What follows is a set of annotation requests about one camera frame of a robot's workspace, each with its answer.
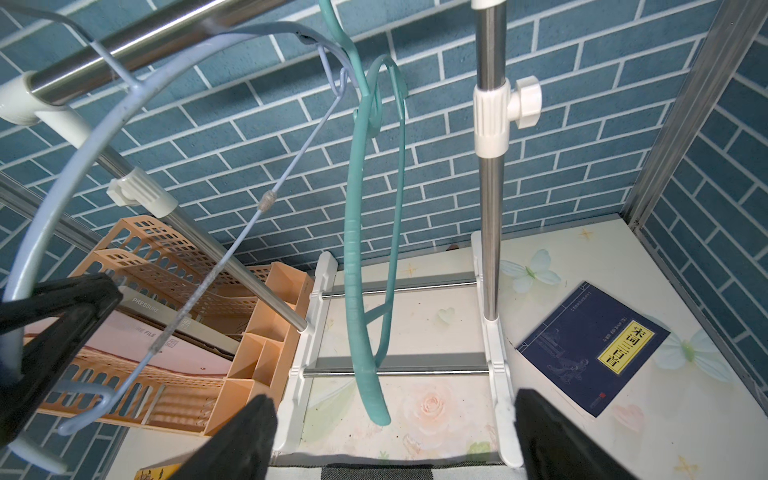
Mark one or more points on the light blue clothes hanger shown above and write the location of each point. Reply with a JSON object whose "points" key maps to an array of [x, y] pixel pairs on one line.
{"points": [[21, 281]]}

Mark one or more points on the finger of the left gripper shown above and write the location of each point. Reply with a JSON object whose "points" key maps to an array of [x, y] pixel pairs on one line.
{"points": [[79, 306]]}

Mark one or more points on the beige file folder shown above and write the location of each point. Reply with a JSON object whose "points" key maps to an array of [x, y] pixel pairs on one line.
{"points": [[158, 315]]}

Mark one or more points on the orange comic book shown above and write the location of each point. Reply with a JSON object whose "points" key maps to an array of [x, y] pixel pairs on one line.
{"points": [[164, 469]]}

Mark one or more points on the orange plastic file organizer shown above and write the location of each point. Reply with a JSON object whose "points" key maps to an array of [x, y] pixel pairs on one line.
{"points": [[187, 376]]}

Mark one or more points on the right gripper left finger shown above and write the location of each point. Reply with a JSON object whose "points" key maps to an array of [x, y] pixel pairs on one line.
{"points": [[241, 450]]}

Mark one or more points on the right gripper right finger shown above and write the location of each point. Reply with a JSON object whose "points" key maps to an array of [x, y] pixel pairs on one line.
{"points": [[553, 447]]}

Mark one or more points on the dark blue book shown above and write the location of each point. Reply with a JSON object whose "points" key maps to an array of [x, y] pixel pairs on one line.
{"points": [[591, 345]]}

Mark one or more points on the pink file folder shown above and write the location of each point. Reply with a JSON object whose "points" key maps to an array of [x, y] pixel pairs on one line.
{"points": [[130, 339]]}

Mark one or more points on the black white checkered scarf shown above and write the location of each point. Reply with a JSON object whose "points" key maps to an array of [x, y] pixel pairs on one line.
{"points": [[359, 472]]}

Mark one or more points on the white steel clothes rack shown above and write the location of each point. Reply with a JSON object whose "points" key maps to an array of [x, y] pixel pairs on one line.
{"points": [[497, 105]]}

